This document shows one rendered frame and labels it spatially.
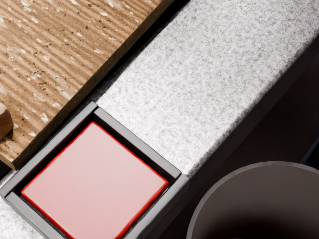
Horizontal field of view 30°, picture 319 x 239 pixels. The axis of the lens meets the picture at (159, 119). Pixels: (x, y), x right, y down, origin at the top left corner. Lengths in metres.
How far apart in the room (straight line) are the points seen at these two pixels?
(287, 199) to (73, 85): 0.77
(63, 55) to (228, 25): 0.11
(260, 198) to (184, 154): 0.74
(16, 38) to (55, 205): 0.11
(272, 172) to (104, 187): 0.67
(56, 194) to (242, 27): 0.17
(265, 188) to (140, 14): 0.71
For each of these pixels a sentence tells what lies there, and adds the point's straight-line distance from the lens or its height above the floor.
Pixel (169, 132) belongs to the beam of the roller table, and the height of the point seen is 0.91.
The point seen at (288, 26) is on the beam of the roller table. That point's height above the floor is 0.92.
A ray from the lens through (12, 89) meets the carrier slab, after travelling 0.36.
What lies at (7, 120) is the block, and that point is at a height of 0.95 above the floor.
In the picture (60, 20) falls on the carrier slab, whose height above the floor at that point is 0.94.
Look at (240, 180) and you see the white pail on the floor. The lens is 0.98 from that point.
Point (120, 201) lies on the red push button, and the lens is 0.33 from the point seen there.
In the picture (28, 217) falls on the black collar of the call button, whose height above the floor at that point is 0.93.
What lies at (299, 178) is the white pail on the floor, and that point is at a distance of 1.00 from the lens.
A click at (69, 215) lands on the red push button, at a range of 0.33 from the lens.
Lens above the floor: 1.24
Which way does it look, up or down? 64 degrees down
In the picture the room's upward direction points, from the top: 4 degrees clockwise
